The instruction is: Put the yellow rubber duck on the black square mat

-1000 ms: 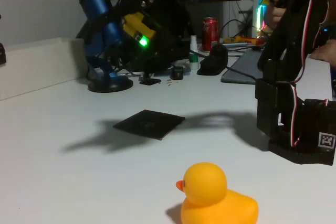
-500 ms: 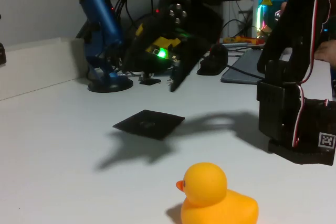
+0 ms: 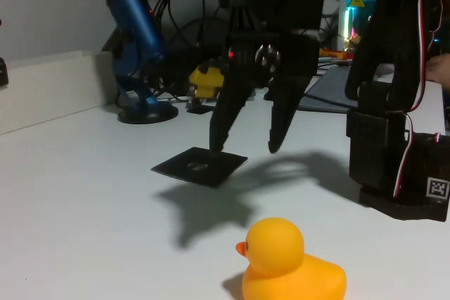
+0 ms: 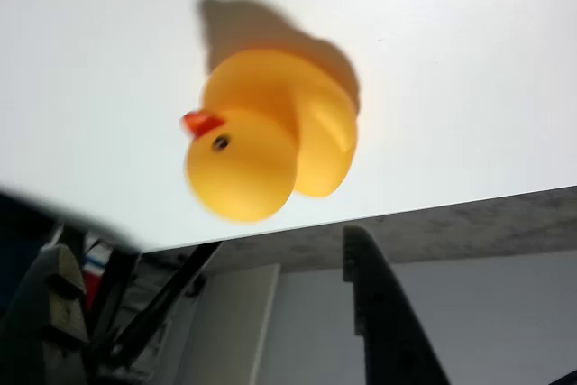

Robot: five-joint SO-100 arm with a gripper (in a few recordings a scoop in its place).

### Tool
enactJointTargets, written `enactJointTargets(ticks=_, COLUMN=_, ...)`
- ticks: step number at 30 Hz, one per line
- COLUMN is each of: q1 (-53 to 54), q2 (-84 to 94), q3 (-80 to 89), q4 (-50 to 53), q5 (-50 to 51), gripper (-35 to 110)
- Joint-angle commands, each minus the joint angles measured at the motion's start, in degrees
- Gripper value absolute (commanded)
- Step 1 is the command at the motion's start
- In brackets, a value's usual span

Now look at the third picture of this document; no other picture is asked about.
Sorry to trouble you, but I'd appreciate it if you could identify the person's resting hand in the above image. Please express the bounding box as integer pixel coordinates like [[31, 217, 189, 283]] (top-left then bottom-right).
[[426, 54, 450, 87]]

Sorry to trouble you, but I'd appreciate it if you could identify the red white black servo cable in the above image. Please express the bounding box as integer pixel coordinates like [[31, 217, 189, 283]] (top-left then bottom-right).
[[392, 0, 444, 198]]

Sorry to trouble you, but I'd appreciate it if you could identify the yellow rubber duck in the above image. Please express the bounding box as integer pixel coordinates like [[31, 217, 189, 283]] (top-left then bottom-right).
[[235, 217, 348, 300]]

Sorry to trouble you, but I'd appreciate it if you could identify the blue desk microphone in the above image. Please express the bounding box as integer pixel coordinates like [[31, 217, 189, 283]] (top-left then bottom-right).
[[99, 0, 179, 125]]

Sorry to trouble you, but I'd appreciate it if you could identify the black square board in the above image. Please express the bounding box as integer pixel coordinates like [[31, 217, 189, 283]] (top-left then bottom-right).
[[150, 146, 249, 188]]

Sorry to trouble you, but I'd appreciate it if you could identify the grey desk mat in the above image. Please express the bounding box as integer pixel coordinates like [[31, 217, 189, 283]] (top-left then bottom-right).
[[297, 66, 356, 113]]

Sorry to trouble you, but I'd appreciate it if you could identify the white low ledge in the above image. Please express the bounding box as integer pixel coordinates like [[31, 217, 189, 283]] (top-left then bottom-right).
[[0, 49, 119, 136]]

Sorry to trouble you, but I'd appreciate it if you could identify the yellow red hand tool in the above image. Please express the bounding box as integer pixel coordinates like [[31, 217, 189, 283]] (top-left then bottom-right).
[[318, 48, 356, 62]]

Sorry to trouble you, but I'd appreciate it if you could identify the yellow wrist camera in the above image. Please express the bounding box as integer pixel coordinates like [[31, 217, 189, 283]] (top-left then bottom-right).
[[188, 63, 226, 100]]

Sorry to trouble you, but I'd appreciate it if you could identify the black tripod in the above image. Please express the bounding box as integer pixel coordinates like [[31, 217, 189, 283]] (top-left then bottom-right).
[[226, 4, 259, 36]]

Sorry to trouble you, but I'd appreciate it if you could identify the lit box with warning sticker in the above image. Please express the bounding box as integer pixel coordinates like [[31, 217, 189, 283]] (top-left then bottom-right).
[[339, 0, 380, 51]]

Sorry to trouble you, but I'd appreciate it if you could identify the white fiducial marker sticker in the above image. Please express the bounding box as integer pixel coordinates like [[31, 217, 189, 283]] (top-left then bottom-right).
[[426, 176, 450, 199]]

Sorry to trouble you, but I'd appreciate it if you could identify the black cable over mat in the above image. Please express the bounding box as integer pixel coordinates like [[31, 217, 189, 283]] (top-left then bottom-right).
[[304, 92, 356, 110]]

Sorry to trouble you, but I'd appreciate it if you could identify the small black device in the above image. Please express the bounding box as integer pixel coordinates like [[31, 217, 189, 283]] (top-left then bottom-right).
[[0, 56, 10, 87]]

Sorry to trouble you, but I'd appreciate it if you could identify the small black flat stand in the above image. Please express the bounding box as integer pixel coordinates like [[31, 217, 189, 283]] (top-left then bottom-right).
[[186, 103, 215, 115]]

